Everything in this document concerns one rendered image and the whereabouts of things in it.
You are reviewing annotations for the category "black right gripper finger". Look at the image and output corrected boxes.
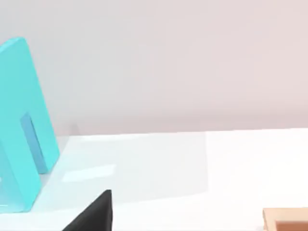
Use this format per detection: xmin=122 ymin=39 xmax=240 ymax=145
xmin=62 ymin=189 xmax=113 ymax=231

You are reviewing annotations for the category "light blue rack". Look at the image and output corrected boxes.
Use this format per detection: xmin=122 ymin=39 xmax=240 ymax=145
xmin=0 ymin=37 xmax=61 ymax=214

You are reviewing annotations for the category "shallow salmon box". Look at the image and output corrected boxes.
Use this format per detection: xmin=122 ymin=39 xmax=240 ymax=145
xmin=262 ymin=207 xmax=308 ymax=231

